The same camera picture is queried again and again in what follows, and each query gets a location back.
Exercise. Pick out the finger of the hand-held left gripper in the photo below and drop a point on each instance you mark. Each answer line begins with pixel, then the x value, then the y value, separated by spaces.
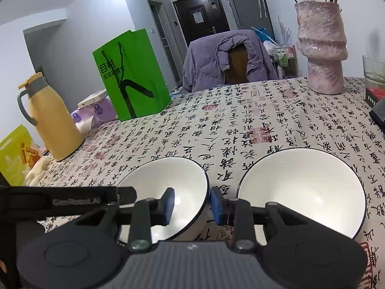
pixel 127 196

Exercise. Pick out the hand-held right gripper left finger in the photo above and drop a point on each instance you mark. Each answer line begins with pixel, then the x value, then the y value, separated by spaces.
pixel 170 206

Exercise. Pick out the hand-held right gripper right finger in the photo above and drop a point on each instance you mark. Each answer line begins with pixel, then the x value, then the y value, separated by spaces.
pixel 216 206

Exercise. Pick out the white bowl with black rim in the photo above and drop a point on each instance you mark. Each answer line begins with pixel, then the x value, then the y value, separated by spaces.
pixel 156 180
pixel 300 186

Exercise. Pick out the white gloves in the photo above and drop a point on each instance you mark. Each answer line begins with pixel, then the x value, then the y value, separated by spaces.
pixel 37 171

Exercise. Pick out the yellow-green snack box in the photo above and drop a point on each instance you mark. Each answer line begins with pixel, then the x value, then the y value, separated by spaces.
pixel 12 159

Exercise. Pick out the yellow thermos jug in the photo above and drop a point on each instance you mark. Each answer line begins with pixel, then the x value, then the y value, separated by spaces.
pixel 57 126

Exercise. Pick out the white tissue paper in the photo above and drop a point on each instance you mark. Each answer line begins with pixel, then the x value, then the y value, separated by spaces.
pixel 84 125

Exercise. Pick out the purple tissue pack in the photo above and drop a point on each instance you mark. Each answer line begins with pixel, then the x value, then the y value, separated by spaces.
pixel 102 111

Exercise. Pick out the white flat cardboard box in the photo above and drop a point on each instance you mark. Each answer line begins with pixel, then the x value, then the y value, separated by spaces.
pixel 93 98

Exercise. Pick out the green paper bag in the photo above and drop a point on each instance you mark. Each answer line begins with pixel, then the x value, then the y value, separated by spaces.
pixel 144 66

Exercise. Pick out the purple padded jacket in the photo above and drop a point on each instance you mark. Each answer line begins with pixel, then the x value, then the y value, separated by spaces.
pixel 204 66

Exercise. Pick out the brown wooden chair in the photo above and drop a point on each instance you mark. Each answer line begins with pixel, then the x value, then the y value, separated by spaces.
pixel 237 66

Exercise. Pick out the storage cart with bottles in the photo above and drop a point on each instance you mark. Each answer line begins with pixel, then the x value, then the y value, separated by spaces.
pixel 285 61

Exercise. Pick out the white plastic bag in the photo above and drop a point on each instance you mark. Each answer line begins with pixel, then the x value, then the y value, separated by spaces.
pixel 273 45

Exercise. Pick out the blue plastic bag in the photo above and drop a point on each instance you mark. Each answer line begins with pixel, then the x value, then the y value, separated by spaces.
pixel 263 33

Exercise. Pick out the dark entrance door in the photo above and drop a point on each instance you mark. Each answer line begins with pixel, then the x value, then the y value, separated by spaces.
pixel 186 21

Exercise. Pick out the pink textured vase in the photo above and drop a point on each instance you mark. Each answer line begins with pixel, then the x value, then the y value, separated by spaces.
pixel 321 51

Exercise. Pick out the grey purple folded cloth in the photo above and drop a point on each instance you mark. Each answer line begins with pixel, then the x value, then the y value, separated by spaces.
pixel 379 111

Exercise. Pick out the dark red box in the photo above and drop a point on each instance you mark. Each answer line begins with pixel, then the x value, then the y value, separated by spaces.
pixel 374 96

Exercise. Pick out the grey refrigerator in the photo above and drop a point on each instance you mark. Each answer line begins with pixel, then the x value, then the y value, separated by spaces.
pixel 249 15

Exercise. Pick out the clear drinking glass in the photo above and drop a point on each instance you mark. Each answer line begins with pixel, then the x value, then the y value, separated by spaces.
pixel 374 72

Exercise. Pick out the purple leaf wall decal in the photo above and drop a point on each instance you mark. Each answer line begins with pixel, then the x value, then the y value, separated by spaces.
pixel 285 31

